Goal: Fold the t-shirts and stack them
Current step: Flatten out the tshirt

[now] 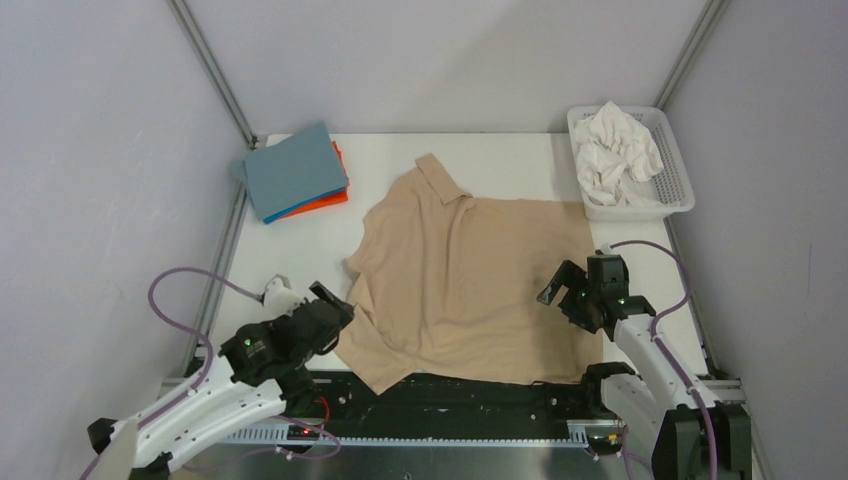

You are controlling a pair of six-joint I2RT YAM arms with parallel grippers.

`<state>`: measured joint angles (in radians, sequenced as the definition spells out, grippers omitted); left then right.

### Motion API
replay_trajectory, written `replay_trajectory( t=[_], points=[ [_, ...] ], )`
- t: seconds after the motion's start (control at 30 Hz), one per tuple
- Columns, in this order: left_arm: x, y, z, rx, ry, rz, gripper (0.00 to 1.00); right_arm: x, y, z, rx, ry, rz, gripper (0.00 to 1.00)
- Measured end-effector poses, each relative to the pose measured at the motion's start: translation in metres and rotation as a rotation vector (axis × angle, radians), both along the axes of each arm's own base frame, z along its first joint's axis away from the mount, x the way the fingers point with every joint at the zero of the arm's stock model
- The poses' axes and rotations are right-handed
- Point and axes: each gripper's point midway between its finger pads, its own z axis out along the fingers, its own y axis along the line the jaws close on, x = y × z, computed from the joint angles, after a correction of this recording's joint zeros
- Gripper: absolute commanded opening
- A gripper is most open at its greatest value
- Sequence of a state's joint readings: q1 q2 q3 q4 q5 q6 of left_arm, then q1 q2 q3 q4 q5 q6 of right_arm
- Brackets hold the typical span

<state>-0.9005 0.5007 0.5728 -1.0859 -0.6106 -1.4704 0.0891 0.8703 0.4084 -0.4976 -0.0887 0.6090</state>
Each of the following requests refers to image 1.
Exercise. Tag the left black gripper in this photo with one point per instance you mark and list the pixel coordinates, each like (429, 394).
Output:
(317, 289)

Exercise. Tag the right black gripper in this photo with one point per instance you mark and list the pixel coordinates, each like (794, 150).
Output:
(572, 276)

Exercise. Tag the beige t shirt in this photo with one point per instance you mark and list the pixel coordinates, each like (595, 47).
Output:
(447, 283)

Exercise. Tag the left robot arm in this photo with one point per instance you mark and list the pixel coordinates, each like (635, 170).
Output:
(258, 373)

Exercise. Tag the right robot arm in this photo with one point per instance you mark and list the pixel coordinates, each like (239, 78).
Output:
(692, 431)

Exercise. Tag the folded orange t shirt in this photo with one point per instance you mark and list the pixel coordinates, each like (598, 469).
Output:
(318, 179)

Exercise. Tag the folded bright blue t shirt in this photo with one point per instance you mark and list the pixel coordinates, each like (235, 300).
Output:
(326, 201)

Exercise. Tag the crumpled white t shirt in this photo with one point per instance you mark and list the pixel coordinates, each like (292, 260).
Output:
(614, 153)

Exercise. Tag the folded grey-blue t shirt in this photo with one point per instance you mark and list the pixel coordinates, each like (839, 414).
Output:
(263, 171)

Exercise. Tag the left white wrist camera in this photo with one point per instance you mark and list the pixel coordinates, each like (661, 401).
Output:
(278, 298)

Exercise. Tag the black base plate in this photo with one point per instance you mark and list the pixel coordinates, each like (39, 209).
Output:
(430, 404)

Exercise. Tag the white slotted cable duct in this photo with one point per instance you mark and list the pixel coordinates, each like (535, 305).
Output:
(285, 434)

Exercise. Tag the right aluminium frame post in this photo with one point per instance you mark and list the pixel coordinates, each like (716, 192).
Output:
(703, 29)

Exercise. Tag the aluminium frame post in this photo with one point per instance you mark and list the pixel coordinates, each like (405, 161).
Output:
(193, 32)
(703, 29)

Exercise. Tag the left aluminium frame post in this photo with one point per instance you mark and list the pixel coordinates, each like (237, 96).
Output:
(193, 32)

